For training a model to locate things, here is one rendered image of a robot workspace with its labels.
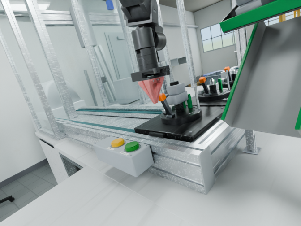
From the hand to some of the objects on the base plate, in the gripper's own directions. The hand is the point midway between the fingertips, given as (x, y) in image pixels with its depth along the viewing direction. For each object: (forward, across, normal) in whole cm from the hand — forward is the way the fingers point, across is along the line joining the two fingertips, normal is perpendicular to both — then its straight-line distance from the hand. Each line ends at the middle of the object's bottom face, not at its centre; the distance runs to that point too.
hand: (155, 100), depth 51 cm
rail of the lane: (+20, -27, -4) cm, 34 cm away
